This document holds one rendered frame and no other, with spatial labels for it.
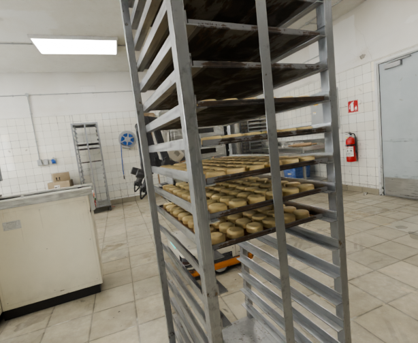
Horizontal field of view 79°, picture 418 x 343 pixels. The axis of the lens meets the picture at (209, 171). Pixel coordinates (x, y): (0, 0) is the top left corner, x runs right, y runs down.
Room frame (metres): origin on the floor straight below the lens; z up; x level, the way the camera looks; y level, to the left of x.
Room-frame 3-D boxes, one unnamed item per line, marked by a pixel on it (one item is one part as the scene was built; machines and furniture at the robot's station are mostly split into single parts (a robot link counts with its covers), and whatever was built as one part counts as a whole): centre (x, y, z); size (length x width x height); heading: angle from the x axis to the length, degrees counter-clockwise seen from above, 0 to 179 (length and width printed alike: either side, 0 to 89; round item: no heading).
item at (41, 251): (2.05, 1.37, 0.45); 0.70 x 0.34 x 0.90; 112
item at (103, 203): (5.34, 2.43, 0.93); 0.64 x 0.51 x 1.78; 22
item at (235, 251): (2.38, 0.10, 0.16); 0.67 x 0.64 x 0.25; 112
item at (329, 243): (1.04, -0.23, 0.78); 0.64 x 0.03 x 0.03; 24
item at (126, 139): (5.93, 1.79, 1.10); 0.41 x 0.17 x 1.10; 109
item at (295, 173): (5.23, -1.82, 0.36); 0.47 x 0.38 x 0.26; 111
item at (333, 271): (1.04, -0.23, 0.69); 0.64 x 0.03 x 0.03; 24
